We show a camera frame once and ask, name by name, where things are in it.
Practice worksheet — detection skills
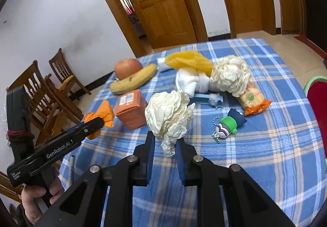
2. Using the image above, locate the yellow banana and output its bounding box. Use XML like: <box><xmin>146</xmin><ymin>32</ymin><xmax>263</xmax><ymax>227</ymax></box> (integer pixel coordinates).
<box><xmin>110</xmin><ymin>64</ymin><xmax>157</xmax><ymax>94</ymax></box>

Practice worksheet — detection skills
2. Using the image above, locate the person's left hand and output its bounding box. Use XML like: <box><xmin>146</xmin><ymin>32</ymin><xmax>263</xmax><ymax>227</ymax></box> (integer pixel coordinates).
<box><xmin>21</xmin><ymin>169</ymin><xmax>64</xmax><ymax>226</ymax></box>

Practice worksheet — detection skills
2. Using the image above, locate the white sock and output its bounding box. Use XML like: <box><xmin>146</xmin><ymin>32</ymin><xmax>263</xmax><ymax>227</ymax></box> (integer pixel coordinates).
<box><xmin>175</xmin><ymin>69</ymin><xmax>212</xmax><ymax>97</ymax></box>

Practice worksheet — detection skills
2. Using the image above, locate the white plastic bag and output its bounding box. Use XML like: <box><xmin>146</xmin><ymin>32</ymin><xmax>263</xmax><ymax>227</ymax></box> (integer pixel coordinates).
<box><xmin>156</xmin><ymin>57</ymin><xmax>169</xmax><ymax>71</ymax></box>

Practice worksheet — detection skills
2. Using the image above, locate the orange snack packet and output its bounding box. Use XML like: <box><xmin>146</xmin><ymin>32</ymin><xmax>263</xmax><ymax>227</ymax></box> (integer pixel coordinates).
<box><xmin>236</xmin><ymin>81</ymin><xmax>272</xmax><ymax>117</ymax></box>

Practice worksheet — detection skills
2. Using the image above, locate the blue plaid tablecloth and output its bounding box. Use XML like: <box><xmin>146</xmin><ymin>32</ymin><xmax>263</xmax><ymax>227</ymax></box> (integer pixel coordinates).
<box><xmin>61</xmin><ymin>38</ymin><xmax>324</xmax><ymax>227</ymax></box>

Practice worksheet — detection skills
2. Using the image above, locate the red basin green rim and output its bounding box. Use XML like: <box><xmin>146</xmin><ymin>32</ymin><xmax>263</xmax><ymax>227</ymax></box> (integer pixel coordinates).
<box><xmin>303</xmin><ymin>75</ymin><xmax>327</xmax><ymax>158</ymax></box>

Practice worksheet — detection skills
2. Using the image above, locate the open wooden door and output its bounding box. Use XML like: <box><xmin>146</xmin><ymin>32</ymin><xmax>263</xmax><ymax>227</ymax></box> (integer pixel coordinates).
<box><xmin>112</xmin><ymin>0</ymin><xmax>197</xmax><ymax>48</ymax></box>

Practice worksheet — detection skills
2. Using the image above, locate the small yellow object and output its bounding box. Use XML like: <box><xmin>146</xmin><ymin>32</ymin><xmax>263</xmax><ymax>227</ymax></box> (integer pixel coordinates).
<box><xmin>59</xmin><ymin>75</ymin><xmax>74</xmax><ymax>89</ymax></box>

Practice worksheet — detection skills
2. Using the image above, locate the cream paper ball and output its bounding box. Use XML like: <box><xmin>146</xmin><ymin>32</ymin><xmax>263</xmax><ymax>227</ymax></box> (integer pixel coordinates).
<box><xmin>144</xmin><ymin>90</ymin><xmax>196</xmax><ymax>158</ymax></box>

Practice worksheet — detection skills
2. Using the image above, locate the small wooden panel door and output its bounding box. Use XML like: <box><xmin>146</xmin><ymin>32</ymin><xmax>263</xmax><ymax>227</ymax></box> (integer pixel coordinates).
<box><xmin>278</xmin><ymin>0</ymin><xmax>303</xmax><ymax>36</ymax></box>

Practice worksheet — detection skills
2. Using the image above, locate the yellow foam fruit net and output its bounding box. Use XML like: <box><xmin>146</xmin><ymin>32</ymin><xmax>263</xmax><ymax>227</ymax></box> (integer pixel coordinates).
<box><xmin>165</xmin><ymin>50</ymin><xmax>214</xmax><ymax>76</ymax></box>

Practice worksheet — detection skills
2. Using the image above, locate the wooden chair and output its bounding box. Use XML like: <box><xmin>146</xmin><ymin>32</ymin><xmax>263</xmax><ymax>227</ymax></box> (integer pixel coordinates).
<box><xmin>48</xmin><ymin>48</ymin><xmax>92</xmax><ymax>101</ymax></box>
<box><xmin>0</xmin><ymin>171</ymin><xmax>23</xmax><ymax>202</ymax></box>
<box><xmin>6</xmin><ymin>60</ymin><xmax>85</xmax><ymax>146</ymax></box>

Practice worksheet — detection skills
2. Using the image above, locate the orange cloth piece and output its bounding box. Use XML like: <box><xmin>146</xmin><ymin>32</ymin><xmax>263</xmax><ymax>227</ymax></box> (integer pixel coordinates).
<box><xmin>84</xmin><ymin>100</ymin><xmax>114</xmax><ymax>140</ymax></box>

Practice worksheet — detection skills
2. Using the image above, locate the orange carton box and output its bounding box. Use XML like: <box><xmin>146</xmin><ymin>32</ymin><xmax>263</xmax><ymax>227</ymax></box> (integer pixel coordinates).
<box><xmin>114</xmin><ymin>89</ymin><xmax>149</xmax><ymax>131</ymax></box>

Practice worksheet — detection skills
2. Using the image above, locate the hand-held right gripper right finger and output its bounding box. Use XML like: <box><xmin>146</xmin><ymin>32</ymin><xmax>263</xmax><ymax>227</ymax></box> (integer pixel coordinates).
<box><xmin>176</xmin><ymin>139</ymin><xmax>297</xmax><ymax>227</ymax></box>

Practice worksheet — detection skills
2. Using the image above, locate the blue plastic hook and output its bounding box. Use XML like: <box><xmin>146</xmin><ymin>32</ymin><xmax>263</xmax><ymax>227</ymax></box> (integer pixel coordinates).
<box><xmin>190</xmin><ymin>93</ymin><xmax>223</xmax><ymax>109</ymax></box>

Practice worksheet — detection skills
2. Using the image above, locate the green capped toy figure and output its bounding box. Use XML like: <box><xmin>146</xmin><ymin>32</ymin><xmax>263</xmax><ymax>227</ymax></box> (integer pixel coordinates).
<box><xmin>216</xmin><ymin>117</ymin><xmax>239</xmax><ymax>138</ymax></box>

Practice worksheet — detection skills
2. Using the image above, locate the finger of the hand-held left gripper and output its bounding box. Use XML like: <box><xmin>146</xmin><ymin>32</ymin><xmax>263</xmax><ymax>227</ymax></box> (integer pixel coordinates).
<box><xmin>73</xmin><ymin>122</ymin><xmax>104</xmax><ymax>144</ymax></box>
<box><xmin>61</xmin><ymin>117</ymin><xmax>104</xmax><ymax>138</ymax></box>

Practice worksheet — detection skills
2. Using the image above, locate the grey marker pen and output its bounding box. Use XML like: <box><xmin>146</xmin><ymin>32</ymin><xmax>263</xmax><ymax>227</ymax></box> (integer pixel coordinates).
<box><xmin>68</xmin><ymin>155</ymin><xmax>75</xmax><ymax>181</ymax></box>

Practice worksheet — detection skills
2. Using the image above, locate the green bead chain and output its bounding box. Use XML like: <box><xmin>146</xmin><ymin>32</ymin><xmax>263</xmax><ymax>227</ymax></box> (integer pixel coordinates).
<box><xmin>212</xmin><ymin>117</ymin><xmax>222</xmax><ymax>144</ymax></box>

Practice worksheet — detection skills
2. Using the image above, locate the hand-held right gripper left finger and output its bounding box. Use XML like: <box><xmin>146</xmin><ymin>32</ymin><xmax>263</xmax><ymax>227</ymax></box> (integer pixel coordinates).
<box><xmin>36</xmin><ymin>132</ymin><xmax>156</xmax><ymax>227</ymax></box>

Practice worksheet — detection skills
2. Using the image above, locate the red apple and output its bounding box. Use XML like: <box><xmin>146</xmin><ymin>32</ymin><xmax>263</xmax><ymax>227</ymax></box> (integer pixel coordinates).
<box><xmin>114</xmin><ymin>58</ymin><xmax>143</xmax><ymax>80</ymax></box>

